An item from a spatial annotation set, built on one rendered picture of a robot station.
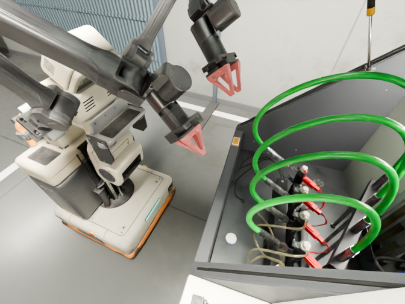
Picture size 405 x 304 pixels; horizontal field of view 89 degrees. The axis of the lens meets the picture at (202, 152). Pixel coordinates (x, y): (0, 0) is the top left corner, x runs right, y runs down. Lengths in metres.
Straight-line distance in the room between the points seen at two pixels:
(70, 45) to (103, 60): 0.06
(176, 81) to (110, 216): 1.29
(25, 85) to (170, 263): 1.37
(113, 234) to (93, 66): 1.22
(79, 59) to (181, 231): 1.47
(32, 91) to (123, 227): 1.05
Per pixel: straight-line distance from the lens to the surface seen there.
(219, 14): 0.59
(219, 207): 0.76
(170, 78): 0.44
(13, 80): 0.70
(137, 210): 1.57
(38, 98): 0.72
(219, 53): 0.59
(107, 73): 0.48
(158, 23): 1.02
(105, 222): 1.60
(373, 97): 0.96
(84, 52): 0.50
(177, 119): 0.50
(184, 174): 2.03
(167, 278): 1.67
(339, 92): 0.92
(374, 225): 0.47
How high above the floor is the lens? 1.62
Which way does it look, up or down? 47 degrees down
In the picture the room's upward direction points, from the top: straight up
